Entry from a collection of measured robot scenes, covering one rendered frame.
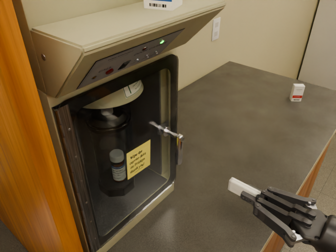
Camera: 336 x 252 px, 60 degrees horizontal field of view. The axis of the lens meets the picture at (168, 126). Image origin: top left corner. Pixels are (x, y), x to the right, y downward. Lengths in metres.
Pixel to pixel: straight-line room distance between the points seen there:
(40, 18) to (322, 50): 3.25
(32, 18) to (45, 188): 0.23
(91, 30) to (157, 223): 0.59
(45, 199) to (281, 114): 1.11
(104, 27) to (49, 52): 0.08
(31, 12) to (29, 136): 0.17
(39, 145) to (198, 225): 0.56
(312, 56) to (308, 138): 2.36
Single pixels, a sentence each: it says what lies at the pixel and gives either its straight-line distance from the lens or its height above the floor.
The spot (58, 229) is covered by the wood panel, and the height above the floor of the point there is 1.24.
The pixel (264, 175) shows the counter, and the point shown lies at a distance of 1.03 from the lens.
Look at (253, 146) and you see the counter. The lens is 1.14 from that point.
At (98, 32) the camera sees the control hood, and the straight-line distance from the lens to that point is 0.40.
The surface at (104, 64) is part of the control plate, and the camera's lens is 0.43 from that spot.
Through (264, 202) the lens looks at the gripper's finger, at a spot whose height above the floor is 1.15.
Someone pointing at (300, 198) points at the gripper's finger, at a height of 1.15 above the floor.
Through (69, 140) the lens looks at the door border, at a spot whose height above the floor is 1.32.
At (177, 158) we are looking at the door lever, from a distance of 0.73.
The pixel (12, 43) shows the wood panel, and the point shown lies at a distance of 0.34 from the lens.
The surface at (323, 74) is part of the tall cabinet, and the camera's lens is 3.59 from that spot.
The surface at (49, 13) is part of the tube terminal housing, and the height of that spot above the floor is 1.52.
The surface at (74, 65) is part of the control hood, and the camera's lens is 0.38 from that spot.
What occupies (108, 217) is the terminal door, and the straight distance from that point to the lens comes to 0.71.
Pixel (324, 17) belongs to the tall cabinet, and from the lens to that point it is 3.45.
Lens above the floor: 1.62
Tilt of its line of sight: 35 degrees down
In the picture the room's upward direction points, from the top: straight up
